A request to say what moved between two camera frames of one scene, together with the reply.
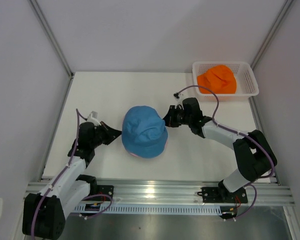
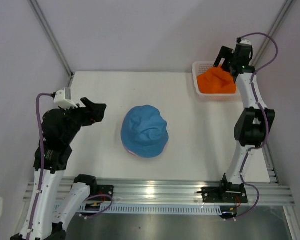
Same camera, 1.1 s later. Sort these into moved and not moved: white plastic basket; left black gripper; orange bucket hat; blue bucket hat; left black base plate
Moved: left black gripper
Not moved: left black base plate; white plastic basket; orange bucket hat; blue bucket hat
